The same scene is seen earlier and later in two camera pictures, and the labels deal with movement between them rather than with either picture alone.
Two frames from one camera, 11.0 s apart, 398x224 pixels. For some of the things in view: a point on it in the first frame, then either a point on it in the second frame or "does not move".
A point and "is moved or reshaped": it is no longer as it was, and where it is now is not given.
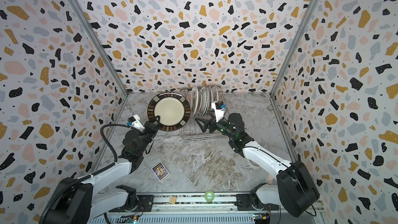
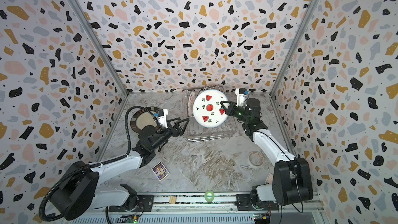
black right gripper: x=212 y=124 -> x=234 y=110
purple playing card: x=160 y=171 does not move
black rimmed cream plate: x=174 y=110 is moved or reshaped
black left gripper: x=150 y=128 -> x=178 y=132
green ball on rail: x=208 y=199 does not move
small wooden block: x=172 y=199 does not move
